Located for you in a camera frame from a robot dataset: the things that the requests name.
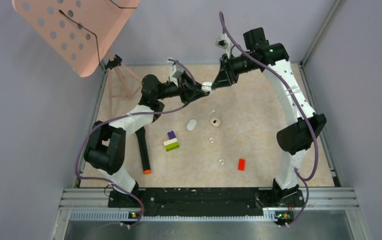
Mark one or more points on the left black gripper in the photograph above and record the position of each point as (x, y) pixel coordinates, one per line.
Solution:
(189, 90)

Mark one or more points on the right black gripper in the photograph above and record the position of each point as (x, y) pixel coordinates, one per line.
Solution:
(227, 76)

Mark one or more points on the white earbud case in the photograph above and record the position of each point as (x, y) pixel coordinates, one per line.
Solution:
(206, 86)
(191, 125)

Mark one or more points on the beige earbud case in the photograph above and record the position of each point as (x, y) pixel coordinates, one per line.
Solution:
(215, 122)

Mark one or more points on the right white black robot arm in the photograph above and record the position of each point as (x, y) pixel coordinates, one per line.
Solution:
(303, 123)

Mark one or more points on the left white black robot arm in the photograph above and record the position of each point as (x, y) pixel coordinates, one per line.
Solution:
(106, 143)

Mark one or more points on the purple white green block stack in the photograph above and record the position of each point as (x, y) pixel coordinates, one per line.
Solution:
(172, 142)

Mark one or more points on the black marker orange cap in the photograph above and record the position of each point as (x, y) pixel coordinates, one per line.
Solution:
(141, 139)

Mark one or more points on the red toy brick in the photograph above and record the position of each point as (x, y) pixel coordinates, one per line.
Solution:
(241, 164)

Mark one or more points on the pink perforated music stand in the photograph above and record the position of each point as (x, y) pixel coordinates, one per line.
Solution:
(80, 31)

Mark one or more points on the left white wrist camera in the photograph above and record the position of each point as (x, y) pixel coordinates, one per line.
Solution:
(176, 71)

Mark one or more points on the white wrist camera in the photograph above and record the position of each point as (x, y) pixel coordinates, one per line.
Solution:
(224, 43)
(176, 71)

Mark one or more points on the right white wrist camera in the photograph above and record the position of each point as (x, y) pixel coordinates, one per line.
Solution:
(224, 43)

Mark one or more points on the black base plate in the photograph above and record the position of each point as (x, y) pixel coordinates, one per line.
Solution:
(205, 201)

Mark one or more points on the aluminium frame rail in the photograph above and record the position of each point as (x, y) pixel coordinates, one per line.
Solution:
(328, 213)

